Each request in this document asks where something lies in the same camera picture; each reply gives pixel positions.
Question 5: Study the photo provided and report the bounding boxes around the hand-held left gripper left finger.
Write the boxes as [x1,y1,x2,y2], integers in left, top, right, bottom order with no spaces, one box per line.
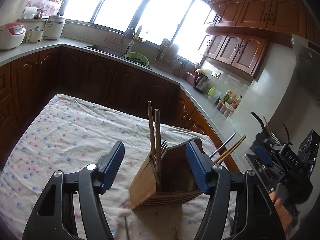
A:
[22,141,125,240]

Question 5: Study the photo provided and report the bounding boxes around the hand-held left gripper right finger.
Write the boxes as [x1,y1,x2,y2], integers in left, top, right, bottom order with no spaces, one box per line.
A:
[185,141,287,240]

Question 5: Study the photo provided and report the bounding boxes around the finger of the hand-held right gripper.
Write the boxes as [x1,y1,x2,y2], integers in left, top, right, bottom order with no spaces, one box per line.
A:
[253,145,274,166]
[255,132,283,151]

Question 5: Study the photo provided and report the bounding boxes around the wooden utensil holder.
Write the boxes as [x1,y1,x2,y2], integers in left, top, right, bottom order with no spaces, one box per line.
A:
[128,139,205,210]

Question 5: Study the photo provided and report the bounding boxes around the chopsticks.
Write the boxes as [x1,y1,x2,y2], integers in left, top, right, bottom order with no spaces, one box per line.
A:
[213,135,247,165]

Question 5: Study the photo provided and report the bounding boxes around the steel chopstick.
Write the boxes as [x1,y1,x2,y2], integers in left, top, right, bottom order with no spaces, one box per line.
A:
[211,133,236,160]

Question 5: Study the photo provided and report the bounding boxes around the steel fork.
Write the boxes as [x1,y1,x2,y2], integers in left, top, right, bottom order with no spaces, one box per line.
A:
[153,140,169,162]

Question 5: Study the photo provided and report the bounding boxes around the person's right hand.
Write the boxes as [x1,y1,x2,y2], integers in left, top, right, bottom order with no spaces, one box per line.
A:
[269,191,300,240]

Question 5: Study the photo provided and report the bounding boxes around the floral white tablecloth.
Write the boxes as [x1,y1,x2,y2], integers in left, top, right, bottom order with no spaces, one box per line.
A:
[0,94,238,240]

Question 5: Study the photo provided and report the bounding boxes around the group of seasoning bottles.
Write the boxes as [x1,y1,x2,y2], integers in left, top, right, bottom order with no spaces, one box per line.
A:
[216,90,243,118]

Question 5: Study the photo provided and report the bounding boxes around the green lidded container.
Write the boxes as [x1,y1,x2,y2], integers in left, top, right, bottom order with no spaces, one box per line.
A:
[208,87,222,103]

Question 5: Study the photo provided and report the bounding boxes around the steel range hood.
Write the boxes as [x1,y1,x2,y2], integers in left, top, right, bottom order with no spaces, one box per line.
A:
[291,33,320,98]

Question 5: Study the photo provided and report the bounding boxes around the steel electric kettle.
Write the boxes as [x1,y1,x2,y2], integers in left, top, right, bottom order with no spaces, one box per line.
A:
[193,72,209,95]

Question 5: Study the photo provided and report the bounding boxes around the pink plastic container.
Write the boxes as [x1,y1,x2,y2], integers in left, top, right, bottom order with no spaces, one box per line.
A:
[186,71,198,86]

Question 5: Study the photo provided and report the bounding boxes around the brown wooden base cabinets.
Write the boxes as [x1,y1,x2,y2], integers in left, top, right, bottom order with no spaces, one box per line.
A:
[0,45,240,173]

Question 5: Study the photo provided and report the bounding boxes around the grey kitchen countertop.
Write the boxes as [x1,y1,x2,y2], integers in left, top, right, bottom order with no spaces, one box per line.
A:
[0,37,255,155]

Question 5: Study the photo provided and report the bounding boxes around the knife block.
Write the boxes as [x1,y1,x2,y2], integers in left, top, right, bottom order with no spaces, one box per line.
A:
[172,57,188,78]

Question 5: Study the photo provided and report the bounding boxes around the green colander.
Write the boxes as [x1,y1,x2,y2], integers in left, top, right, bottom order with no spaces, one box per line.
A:
[124,52,150,67]

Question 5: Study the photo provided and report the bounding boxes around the kitchen sink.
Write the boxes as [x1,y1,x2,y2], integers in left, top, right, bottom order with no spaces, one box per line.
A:
[83,44,126,58]

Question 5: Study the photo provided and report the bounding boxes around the dish drying rack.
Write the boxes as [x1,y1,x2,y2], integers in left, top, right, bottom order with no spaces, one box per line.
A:
[154,38,178,68]

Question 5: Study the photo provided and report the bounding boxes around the chrome sink faucet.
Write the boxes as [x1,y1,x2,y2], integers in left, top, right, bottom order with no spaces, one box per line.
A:
[122,28,137,53]

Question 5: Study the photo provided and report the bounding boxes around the tall white electric cooker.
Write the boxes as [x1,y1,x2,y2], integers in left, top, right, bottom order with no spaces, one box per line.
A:
[42,13,66,41]

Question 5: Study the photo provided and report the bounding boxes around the small white appliance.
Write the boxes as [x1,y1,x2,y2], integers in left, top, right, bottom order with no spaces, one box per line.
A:
[26,26,44,43]

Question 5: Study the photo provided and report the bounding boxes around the kitchen window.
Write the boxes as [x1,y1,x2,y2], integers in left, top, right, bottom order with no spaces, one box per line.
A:
[61,0,213,64]

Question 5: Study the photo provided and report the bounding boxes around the white and pink rice cooker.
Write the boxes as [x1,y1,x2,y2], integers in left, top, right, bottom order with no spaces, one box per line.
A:
[0,22,26,51]

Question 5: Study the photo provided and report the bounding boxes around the white tissue box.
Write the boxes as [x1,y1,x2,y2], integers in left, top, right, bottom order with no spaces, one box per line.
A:
[23,7,38,20]

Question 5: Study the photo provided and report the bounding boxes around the brown wooden wall cabinets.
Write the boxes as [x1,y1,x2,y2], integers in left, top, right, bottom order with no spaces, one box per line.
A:
[199,0,312,82]

